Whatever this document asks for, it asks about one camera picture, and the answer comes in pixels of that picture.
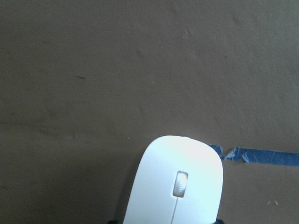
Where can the white computer mouse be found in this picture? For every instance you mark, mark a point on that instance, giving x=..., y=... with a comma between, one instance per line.
x=178, y=181

